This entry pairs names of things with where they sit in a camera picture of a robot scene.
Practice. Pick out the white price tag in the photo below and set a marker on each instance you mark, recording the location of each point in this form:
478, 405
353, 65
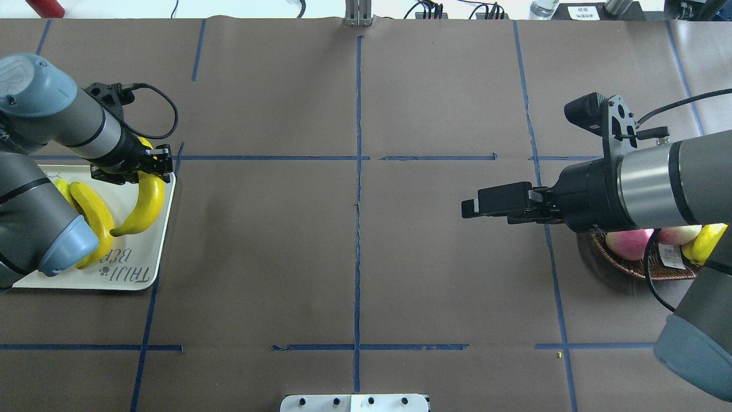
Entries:
671, 256

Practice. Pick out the grey metal post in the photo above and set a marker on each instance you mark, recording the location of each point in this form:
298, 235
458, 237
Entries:
358, 13

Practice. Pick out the pale white apple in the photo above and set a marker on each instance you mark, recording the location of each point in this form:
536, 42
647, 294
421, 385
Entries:
679, 235

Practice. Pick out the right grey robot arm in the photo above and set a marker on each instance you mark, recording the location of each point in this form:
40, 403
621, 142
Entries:
685, 183

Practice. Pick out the white bear tray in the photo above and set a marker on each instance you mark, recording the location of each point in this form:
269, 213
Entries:
133, 262

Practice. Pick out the yellow pear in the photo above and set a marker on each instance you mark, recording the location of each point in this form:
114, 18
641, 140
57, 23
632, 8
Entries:
698, 250

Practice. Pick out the red cylinder object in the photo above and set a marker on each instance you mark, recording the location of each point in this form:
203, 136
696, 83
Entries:
47, 8

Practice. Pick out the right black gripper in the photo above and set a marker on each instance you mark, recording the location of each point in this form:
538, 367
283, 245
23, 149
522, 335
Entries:
586, 193

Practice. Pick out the clear plastic bottle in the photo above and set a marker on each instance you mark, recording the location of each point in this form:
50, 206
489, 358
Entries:
543, 9

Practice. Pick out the smooth yellow banana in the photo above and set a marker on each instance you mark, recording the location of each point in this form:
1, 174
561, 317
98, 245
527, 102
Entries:
99, 219

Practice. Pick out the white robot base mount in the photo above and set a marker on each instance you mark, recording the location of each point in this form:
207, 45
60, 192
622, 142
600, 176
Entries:
356, 402

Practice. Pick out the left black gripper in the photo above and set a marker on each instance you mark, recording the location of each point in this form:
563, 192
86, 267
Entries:
127, 155

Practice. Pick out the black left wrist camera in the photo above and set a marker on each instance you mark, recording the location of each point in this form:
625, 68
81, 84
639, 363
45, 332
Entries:
112, 97

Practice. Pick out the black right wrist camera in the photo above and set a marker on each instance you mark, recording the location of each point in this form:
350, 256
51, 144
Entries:
614, 122

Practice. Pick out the yellow-green ridged banana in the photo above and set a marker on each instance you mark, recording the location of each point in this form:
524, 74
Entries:
64, 188

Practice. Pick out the pink red apple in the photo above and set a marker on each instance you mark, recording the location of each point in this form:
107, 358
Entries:
629, 245

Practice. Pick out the black box white label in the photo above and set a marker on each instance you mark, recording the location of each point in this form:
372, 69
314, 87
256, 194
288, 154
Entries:
597, 11

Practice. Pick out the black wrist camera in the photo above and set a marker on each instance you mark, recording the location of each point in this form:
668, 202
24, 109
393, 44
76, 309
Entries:
614, 122
112, 97

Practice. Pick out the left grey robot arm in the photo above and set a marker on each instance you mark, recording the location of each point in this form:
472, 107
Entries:
50, 226

